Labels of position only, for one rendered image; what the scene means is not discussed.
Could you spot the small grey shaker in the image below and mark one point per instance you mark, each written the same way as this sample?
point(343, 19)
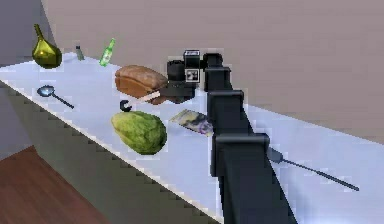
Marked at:
point(79, 52)

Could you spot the brown bread loaf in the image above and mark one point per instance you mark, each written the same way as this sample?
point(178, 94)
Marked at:
point(140, 83)

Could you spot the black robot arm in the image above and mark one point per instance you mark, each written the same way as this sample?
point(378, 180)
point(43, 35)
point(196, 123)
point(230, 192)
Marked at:
point(245, 160)

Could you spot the olive green glass vase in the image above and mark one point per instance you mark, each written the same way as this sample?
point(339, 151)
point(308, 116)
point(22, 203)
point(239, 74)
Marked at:
point(46, 51)

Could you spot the green lettuce head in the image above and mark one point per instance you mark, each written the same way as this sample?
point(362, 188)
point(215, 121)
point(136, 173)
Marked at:
point(140, 132)

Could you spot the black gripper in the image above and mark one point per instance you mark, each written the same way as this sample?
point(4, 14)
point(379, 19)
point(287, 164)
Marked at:
point(177, 83)

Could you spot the blue grey spoon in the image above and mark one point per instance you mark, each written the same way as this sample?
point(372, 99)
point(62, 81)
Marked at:
point(50, 93)

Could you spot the pale printed candy bag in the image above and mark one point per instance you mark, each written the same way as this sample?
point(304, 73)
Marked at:
point(193, 122)

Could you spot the white long counter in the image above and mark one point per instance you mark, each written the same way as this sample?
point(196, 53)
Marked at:
point(186, 146)

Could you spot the dark grey spatula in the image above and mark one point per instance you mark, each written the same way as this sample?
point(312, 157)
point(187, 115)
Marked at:
point(310, 170)

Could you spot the green glass bottle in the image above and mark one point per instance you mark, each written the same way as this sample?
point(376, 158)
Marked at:
point(107, 53)

